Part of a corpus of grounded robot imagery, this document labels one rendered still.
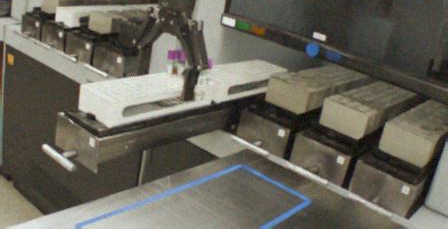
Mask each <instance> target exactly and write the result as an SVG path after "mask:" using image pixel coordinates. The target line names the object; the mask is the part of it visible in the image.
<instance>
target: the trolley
mask: <svg viewBox="0 0 448 229"><path fill-rule="evenodd" d="M4 229H409V228H408V227H404V226H403V225H401V224H398V223H397V222H395V221H394V220H390V219H389V218H387V217H386V216H385V217H384V216H383V215H381V214H379V213H375V212H374V211H372V210H370V209H369V208H368V209H367V208H365V207H364V206H362V205H360V204H359V203H358V204H357V203H355V202H354V201H352V200H350V199H349V198H345V197H344V196H342V195H340V194H338V193H337V192H333V191H331V190H330V189H328V188H326V187H324V186H322V185H321V184H317V183H315V182H314V181H312V180H310V179H308V178H306V177H304V176H303V175H301V174H300V175H299V174H297V173H295V172H293V171H291V170H290V169H288V168H286V167H284V166H282V165H280V164H278V163H276V162H274V161H273V160H271V159H269V158H268V159H267V158H265V157H263V156H261V155H259V154H257V153H255V152H253V151H251V150H249V149H244V150H241V151H238V152H236V153H233V154H230V155H227V156H224V157H221V158H218V159H215V160H212V161H209V162H206V163H204V164H201V165H198V166H195V167H192V168H189V169H186V171H183V172H180V173H177V174H174V175H171V176H168V177H165V178H162V179H159V180H156V181H153V182H150V183H147V184H144V185H141V186H138V187H136V186H135V187H133V188H130V189H127V190H124V191H121V192H118V193H115V194H112V195H109V196H106V197H103V198H100V199H98V200H95V201H92V202H89V203H86V204H84V203H83V204H80V205H77V206H74V207H71V208H69V209H67V210H64V211H61V212H55V213H52V214H49V215H47V216H44V217H41V218H35V219H34V220H31V221H28V222H25V223H23V222H22V223H20V224H17V225H14V226H12V227H6V228H4Z"/></svg>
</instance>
